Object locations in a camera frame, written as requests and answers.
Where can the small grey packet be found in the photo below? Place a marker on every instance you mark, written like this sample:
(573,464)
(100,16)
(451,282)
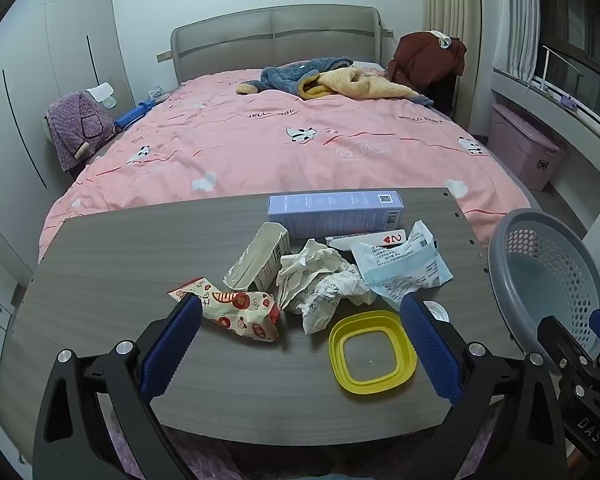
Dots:
(156,93)

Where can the blue plastic object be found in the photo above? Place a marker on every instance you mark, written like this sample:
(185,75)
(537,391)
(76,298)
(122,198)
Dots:
(132,115)

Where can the white bay window ledge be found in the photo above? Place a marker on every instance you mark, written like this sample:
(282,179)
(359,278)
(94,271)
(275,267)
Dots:
(570,130)

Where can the dark window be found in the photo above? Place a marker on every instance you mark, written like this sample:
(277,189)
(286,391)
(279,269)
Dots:
(580,20)

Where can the brown coat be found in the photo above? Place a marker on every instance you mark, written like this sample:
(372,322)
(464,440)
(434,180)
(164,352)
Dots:
(420,60)

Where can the white torn medicine carton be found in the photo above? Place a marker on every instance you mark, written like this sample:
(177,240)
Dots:
(260,260)

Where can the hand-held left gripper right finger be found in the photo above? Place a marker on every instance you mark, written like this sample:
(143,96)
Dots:
(430,350)

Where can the white round bottle cap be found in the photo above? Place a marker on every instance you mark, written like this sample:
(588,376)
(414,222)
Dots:
(437,310)

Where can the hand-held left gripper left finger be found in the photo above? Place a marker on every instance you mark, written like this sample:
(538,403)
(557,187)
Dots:
(172,345)

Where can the small white cloth item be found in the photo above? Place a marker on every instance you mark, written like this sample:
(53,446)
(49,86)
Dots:
(441,40)

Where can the yellow square lid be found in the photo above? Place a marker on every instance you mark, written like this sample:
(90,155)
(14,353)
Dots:
(337,355)

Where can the blue and white plastic packet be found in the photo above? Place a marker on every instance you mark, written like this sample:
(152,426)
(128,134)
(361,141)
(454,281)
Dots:
(405,270)

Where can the playing card two of hearts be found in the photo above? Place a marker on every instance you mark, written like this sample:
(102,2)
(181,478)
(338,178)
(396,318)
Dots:
(365,241)

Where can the written paper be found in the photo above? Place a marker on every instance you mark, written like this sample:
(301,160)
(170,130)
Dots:
(320,285)

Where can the white pillow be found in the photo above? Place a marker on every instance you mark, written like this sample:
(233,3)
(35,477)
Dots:
(370,67)

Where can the white folded cloth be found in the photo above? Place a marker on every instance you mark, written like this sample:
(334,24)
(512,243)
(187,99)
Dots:
(100,91)

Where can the white sheer curtain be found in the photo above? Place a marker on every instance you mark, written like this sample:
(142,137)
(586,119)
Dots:
(517,10)

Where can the small purple object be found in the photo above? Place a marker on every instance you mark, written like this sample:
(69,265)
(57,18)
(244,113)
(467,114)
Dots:
(569,103)

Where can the grey perforated plastic basket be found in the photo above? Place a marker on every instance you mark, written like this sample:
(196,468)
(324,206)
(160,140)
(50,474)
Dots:
(530,280)

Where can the beige curtain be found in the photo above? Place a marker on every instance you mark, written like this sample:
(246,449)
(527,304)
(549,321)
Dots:
(450,35)

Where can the thin white desk lamp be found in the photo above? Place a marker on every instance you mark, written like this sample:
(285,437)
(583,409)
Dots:
(560,55)

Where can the black chair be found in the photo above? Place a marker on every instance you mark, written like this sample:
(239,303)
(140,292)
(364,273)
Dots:
(445,95)

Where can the purple cardboard box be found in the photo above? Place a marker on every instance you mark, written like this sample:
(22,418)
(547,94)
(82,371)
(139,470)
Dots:
(330,215)

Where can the blue and yellow fleece robe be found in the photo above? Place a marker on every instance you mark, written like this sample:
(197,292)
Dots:
(305,77)

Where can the pink fluffy rug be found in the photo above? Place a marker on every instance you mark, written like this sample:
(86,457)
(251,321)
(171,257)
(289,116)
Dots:
(300,460)

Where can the bed with pink cover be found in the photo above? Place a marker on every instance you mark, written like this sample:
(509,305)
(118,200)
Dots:
(280,160)

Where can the purple fleece robe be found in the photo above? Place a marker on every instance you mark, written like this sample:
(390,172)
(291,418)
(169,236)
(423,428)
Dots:
(77,120)

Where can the red patterned snack wrapper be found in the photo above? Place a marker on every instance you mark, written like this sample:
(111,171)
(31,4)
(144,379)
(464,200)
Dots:
(240,315)

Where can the pink plastic storage box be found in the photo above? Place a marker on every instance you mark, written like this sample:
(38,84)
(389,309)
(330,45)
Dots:
(525,145)

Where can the grey padded headboard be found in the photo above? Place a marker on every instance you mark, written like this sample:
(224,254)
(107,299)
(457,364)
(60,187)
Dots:
(280,35)

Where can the white wardrobe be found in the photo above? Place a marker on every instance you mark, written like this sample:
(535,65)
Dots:
(30,35)

